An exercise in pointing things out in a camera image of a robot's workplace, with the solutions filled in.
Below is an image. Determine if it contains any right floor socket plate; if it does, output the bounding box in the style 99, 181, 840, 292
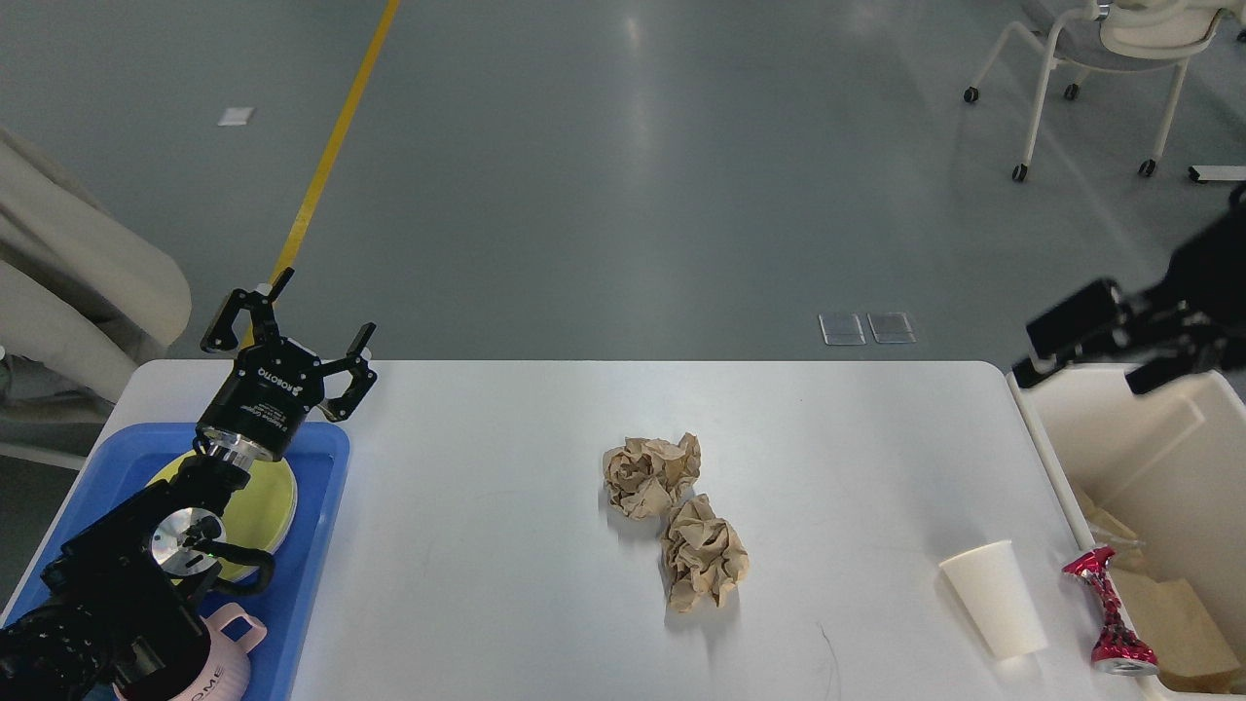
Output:
866, 313, 917, 345

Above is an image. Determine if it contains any blue plastic tray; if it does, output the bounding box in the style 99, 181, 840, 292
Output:
2, 422, 350, 700

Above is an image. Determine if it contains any floor socket plate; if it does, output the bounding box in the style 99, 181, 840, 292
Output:
819, 314, 867, 347
866, 313, 917, 345

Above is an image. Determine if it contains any white plastic bin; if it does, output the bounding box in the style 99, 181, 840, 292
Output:
1009, 364, 1245, 700

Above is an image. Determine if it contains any white floor bar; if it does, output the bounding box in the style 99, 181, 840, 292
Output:
1187, 166, 1246, 186

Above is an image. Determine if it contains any crushed red can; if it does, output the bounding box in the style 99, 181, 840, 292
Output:
1062, 545, 1158, 676

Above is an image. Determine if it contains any white paper cup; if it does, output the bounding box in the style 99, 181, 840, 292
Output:
938, 538, 1047, 660

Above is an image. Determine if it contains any pink ceramic mug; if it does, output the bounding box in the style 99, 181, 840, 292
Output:
112, 601, 268, 700

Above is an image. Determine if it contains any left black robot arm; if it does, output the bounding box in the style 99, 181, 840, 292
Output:
2, 268, 378, 700

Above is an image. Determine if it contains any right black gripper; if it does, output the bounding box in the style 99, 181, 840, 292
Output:
1011, 186, 1245, 395

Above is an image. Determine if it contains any large brown paper bag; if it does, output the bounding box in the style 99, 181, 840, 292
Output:
1072, 486, 1244, 695

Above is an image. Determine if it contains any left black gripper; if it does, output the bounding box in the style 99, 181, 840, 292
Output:
197, 266, 378, 461

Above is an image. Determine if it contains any yellow plastic plate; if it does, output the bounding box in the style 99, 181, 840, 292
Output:
150, 459, 298, 581

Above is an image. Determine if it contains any beige fabric cover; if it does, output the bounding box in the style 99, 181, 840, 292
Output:
1, 129, 193, 425

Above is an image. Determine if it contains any white office chair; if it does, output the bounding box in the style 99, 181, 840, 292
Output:
963, 1, 1244, 183

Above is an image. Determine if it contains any brown paper ball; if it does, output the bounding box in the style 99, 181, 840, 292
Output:
604, 433, 701, 520
660, 494, 751, 613

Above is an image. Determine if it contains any left floor socket plate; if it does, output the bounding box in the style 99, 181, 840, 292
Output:
819, 314, 867, 347

